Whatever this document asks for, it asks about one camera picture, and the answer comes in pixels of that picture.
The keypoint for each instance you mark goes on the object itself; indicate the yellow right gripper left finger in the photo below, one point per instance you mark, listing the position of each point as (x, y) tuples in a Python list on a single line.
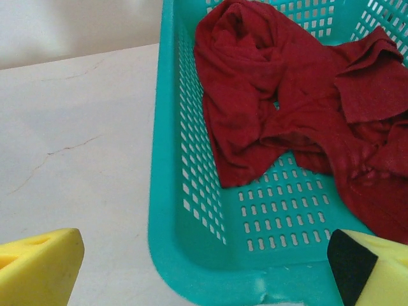
[(38, 271)]

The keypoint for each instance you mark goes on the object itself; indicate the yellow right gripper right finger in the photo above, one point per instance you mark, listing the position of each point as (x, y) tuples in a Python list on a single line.
[(376, 274)]

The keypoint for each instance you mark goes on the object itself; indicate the teal plastic basket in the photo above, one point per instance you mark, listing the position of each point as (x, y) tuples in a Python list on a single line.
[(191, 255)]

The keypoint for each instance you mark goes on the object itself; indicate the dark red t-shirt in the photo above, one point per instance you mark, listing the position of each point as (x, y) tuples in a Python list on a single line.
[(255, 95)]

